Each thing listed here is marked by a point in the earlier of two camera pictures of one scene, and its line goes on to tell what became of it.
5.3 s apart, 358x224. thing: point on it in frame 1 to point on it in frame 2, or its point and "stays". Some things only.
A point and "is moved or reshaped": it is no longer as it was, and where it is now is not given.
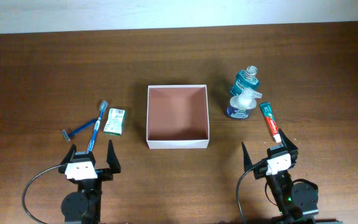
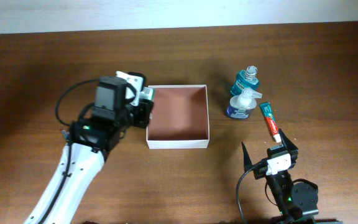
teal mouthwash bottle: [247, 79] stays
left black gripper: [107, 173] to [143, 113]
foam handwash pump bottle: [241, 104] stays
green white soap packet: [114, 126] is moved or reshaped
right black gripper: [292, 150] stays
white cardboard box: [178, 117] stays
